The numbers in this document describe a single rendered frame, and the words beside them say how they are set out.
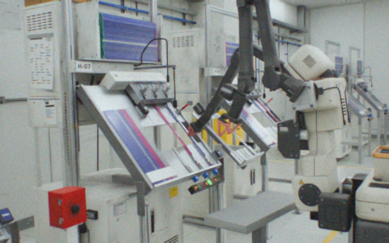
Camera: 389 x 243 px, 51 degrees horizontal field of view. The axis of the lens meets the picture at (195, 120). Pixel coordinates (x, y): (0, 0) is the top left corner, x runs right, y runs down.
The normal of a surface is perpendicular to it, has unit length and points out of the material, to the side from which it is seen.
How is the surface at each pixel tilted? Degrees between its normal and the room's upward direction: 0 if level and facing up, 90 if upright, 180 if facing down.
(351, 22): 90
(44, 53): 89
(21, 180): 90
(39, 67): 92
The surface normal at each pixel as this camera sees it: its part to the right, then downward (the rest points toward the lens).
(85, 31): -0.55, 0.08
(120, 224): 0.83, 0.02
